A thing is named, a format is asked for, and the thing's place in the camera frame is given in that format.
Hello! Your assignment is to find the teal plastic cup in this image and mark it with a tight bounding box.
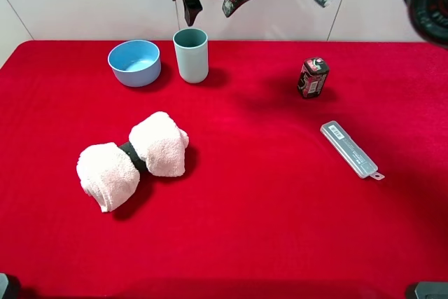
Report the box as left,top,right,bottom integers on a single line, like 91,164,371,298
173,27,209,84

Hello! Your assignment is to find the blue plastic bowl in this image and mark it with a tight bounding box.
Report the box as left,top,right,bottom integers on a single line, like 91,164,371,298
108,40,162,88

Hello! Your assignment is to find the black red gum box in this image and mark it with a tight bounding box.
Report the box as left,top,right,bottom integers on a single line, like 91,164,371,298
297,57,330,99

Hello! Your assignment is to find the black towel band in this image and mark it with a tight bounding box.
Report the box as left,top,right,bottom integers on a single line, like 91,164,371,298
119,141,148,172

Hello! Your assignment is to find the rolled white towel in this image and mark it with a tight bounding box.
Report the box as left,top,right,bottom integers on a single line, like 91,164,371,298
76,111,189,212

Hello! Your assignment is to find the clear plastic toothbrush case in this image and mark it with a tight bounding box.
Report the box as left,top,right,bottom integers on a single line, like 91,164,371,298
320,120,385,181

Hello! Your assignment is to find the black left base corner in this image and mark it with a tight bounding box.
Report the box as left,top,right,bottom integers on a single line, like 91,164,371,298
0,273,20,299

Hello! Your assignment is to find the black base corner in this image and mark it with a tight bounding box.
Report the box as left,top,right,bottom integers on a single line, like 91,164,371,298
0,273,20,299
405,281,448,299

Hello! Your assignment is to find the black right base corner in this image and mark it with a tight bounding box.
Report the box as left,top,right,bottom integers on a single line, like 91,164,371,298
405,281,448,299

